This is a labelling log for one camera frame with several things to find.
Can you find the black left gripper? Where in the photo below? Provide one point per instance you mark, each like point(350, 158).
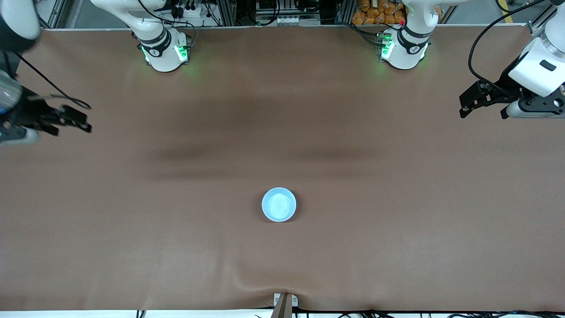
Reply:
point(504, 85)

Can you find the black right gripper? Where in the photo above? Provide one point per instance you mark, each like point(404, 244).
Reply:
point(27, 115)

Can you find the blue bowl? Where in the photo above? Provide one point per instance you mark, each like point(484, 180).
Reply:
point(279, 205)

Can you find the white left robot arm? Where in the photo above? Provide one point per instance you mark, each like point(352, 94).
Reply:
point(406, 53)

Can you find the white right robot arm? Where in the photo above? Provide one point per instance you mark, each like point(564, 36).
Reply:
point(163, 53)

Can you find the orange snack bags pile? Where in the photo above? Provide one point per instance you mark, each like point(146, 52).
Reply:
point(375, 15)

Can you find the white power strip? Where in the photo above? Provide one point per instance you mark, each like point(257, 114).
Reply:
point(190, 12)

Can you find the brown table cover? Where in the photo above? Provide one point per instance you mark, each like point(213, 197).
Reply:
point(282, 110)

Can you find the white terminal block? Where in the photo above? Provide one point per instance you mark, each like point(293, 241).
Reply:
point(285, 20)

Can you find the brown wooden bar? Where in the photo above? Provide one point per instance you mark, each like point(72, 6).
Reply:
point(282, 309)

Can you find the aluminium frame profile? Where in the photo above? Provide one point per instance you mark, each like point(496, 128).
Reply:
point(538, 26)
point(55, 15)
point(228, 12)
point(344, 11)

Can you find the grey metal bracket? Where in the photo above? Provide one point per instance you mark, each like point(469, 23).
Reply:
point(294, 301)

